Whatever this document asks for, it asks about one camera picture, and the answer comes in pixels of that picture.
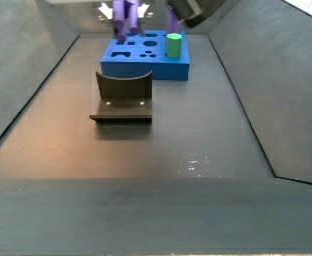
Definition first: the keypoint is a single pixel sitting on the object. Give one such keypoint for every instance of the purple three prong object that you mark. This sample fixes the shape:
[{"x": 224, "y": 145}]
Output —
[{"x": 126, "y": 19}]

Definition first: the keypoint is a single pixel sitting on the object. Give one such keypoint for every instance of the black curved fixture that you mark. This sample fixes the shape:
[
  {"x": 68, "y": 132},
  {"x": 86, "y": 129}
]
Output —
[{"x": 126, "y": 98}]

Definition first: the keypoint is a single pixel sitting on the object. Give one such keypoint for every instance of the blue foam hole board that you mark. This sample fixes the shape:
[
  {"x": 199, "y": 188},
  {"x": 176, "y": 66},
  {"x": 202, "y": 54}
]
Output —
[{"x": 143, "y": 54}]

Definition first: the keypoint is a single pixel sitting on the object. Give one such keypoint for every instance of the green hexagonal peg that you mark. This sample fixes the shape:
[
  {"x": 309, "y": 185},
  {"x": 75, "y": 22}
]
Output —
[{"x": 174, "y": 45}]

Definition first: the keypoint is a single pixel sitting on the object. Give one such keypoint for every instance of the purple star prism peg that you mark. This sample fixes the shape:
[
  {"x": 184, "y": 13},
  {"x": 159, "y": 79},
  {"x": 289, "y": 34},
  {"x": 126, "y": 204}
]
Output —
[{"x": 174, "y": 25}]

